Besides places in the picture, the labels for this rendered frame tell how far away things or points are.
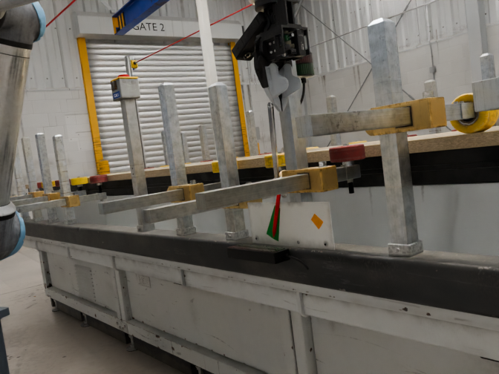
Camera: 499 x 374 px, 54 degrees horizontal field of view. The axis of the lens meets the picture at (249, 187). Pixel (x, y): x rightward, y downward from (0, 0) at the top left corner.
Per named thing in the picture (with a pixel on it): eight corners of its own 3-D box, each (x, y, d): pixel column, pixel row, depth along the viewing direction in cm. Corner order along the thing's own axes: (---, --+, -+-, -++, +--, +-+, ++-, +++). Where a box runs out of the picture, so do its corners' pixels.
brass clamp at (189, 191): (189, 202, 137) (187, 185, 137) (165, 202, 147) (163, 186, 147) (207, 199, 141) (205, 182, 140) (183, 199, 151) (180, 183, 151)
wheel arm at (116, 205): (105, 217, 124) (102, 201, 124) (99, 217, 127) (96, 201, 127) (236, 192, 152) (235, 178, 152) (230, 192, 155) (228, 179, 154)
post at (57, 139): (70, 239, 222) (54, 134, 218) (67, 238, 224) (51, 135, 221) (78, 237, 224) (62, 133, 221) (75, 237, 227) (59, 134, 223)
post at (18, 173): (24, 225, 279) (10, 142, 276) (22, 225, 282) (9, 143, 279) (30, 224, 282) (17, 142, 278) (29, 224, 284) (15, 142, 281)
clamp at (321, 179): (323, 192, 98) (320, 168, 98) (278, 194, 109) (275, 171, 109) (341, 188, 102) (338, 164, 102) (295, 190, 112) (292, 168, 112)
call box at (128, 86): (122, 100, 159) (118, 76, 158) (113, 103, 164) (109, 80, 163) (141, 99, 163) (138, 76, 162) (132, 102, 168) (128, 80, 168)
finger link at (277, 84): (286, 108, 91) (280, 58, 90) (265, 113, 96) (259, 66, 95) (298, 107, 93) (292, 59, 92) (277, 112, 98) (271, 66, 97)
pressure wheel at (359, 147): (354, 195, 106) (348, 143, 106) (327, 196, 113) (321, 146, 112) (376, 190, 111) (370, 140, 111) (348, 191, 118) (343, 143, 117)
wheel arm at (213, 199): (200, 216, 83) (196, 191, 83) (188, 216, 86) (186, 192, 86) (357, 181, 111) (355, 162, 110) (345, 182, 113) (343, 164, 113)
